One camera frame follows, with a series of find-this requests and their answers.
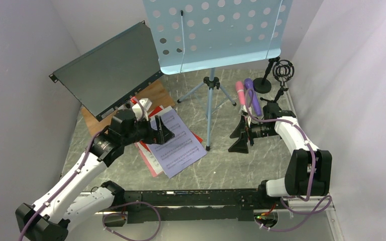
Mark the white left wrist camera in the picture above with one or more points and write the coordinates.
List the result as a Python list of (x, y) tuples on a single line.
[(140, 108)]

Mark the pink microphone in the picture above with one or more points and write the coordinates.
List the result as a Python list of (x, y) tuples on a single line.
[(241, 95)]

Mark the pink sheet music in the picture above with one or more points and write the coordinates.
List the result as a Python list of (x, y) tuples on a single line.
[(146, 166)]

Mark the dark grey rack unit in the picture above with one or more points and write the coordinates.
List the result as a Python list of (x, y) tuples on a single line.
[(107, 76)]

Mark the purple microphone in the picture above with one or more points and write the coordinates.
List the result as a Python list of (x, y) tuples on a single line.
[(248, 83)]

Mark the white sheet music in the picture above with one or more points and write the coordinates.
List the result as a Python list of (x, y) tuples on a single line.
[(161, 110)]

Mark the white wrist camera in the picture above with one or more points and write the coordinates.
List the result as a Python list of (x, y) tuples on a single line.
[(248, 114), (140, 108)]

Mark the red sheet music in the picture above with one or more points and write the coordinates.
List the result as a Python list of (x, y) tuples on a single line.
[(179, 152)]

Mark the lavender sheet music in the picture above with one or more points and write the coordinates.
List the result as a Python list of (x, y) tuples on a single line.
[(181, 151)]

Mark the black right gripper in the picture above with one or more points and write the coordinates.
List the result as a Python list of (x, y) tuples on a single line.
[(241, 132)]

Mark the black round-base mic stand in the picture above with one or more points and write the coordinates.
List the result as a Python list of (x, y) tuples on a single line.
[(262, 85)]

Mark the light blue music stand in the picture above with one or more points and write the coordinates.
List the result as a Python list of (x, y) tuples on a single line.
[(197, 35)]

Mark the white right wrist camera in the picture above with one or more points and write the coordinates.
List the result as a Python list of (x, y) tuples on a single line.
[(248, 114)]

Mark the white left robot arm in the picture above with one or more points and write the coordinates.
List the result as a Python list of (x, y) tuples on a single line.
[(56, 213)]

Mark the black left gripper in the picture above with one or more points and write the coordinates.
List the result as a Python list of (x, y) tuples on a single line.
[(162, 134)]

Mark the black tripod mic stand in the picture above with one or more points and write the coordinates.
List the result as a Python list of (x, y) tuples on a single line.
[(283, 71)]

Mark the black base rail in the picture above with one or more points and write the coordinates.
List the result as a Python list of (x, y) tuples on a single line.
[(243, 204)]

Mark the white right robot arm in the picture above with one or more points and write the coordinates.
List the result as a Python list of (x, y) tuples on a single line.
[(309, 168)]

